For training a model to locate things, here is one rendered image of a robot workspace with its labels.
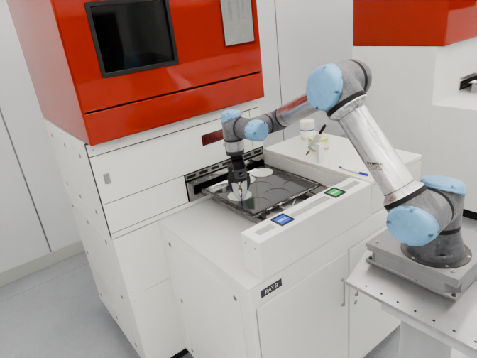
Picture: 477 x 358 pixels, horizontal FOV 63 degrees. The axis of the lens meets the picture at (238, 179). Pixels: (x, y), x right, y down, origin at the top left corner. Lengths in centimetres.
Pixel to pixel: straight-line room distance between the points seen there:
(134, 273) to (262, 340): 65
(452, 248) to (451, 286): 10
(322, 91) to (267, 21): 281
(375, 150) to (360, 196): 46
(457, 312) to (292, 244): 49
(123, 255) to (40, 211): 152
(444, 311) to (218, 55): 119
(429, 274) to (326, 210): 37
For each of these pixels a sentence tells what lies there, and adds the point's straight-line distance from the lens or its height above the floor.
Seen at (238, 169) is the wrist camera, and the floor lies 106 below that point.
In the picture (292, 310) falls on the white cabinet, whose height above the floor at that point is 63.
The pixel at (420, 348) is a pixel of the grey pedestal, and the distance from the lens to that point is 147.
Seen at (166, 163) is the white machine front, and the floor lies 105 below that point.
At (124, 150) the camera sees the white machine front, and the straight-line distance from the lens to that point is 156.
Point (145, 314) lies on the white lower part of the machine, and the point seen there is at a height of 40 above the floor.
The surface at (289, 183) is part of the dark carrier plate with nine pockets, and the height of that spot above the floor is 90.
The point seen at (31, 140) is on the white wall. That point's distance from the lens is 300.
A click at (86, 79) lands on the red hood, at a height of 145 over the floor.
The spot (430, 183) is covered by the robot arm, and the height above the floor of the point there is 112.
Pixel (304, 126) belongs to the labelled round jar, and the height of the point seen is 104.
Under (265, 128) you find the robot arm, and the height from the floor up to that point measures 122.
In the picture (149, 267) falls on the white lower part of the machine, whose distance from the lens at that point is 179.
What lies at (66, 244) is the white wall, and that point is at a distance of 329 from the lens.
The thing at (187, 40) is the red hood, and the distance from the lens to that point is 159.
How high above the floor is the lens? 161
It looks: 24 degrees down
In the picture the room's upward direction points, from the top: 7 degrees counter-clockwise
